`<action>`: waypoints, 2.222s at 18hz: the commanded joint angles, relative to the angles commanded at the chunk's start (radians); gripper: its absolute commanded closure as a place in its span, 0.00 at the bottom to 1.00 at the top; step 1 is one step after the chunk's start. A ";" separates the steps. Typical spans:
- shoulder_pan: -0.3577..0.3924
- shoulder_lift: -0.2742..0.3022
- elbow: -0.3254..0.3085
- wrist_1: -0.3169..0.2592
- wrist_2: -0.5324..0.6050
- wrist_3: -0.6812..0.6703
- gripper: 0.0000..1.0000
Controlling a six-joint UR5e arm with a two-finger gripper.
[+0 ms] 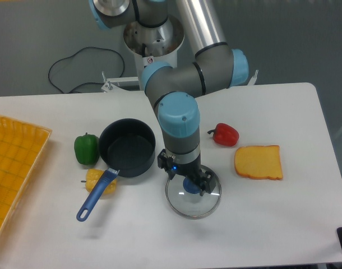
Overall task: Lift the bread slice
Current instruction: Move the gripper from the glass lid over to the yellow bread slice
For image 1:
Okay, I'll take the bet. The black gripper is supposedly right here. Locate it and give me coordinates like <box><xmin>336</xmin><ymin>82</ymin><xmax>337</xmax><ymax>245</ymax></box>
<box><xmin>157</xmin><ymin>149</ymin><xmax>216</xmax><ymax>196</ymax></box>

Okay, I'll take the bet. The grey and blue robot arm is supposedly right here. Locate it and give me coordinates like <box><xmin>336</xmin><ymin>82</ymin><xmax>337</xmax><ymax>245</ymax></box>
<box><xmin>89</xmin><ymin>1</ymin><xmax>249</xmax><ymax>195</ymax></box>

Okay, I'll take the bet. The toast bread slice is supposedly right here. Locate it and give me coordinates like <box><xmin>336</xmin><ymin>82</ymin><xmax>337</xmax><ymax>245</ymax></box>
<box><xmin>234</xmin><ymin>145</ymin><xmax>283</xmax><ymax>180</ymax></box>

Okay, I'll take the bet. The glass pot lid blue knob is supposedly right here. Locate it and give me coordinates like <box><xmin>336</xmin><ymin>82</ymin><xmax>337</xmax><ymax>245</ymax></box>
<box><xmin>165</xmin><ymin>165</ymin><xmax>223</xmax><ymax>220</ymax></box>

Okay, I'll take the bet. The red bell pepper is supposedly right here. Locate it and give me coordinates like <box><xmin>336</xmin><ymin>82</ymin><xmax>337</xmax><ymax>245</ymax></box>
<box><xmin>207</xmin><ymin>123</ymin><xmax>239</xmax><ymax>147</ymax></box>

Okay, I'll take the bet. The yellow bell pepper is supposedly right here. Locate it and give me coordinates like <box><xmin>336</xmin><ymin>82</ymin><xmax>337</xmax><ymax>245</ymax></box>
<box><xmin>84</xmin><ymin>169</ymin><xmax>117</xmax><ymax>195</ymax></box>

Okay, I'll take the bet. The green bell pepper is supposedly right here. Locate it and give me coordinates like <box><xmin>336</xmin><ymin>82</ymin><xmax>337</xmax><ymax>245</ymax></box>
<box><xmin>74</xmin><ymin>133</ymin><xmax>100</xmax><ymax>166</ymax></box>

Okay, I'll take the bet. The yellow woven basket tray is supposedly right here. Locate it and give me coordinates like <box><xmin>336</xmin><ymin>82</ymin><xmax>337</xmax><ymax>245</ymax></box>
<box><xmin>0</xmin><ymin>115</ymin><xmax>52</xmax><ymax>237</ymax></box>

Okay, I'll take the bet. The dark pot with blue handle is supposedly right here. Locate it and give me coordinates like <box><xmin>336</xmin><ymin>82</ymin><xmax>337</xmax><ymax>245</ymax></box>
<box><xmin>76</xmin><ymin>118</ymin><xmax>156</xmax><ymax>222</ymax></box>

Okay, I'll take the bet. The white table mounting bracket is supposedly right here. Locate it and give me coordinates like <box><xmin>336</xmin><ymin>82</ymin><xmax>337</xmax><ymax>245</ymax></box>
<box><xmin>101</xmin><ymin>71</ymin><xmax>140</xmax><ymax>92</ymax></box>

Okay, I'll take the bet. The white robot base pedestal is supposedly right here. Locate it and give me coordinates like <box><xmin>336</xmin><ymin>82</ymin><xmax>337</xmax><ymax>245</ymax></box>
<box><xmin>123</xmin><ymin>15</ymin><xmax>184</xmax><ymax>81</ymax></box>

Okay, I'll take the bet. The black cable on floor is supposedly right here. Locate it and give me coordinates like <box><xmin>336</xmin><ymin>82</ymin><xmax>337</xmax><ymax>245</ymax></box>
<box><xmin>48</xmin><ymin>47</ymin><xmax>126</xmax><ymax>94</ymax></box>

